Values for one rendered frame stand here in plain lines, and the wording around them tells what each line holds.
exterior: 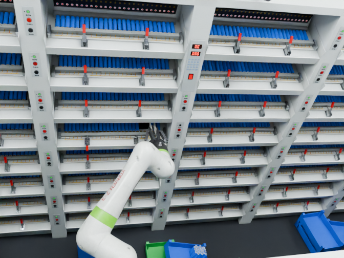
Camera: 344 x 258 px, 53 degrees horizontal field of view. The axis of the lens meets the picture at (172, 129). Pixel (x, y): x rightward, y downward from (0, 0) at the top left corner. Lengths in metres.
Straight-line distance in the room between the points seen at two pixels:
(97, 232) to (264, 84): 1.11
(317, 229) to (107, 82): 2.04
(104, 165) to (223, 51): 0.95
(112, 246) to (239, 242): 1.46
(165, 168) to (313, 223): 1.70
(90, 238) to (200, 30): 1.00
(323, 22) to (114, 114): 1.14
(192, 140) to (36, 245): 1.32
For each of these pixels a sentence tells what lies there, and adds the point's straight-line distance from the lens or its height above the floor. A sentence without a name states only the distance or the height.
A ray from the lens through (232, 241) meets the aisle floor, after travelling 2.75.
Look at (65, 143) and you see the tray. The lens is 1.92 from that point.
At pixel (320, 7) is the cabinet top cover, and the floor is 1.75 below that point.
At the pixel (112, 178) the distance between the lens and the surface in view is 2.23.
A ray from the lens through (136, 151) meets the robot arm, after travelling 1.54.
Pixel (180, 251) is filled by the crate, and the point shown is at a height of 0.06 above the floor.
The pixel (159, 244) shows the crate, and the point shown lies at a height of 0.03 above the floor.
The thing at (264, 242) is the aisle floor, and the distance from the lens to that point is 2.84.
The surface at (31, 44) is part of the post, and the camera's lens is 1.56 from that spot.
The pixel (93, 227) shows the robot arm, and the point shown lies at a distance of 1.50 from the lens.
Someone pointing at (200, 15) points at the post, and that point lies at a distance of 1.53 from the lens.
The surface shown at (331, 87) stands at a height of 1.30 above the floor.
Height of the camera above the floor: 2.25
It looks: 41 degrees down
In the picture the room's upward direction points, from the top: 11 degrees clockwise
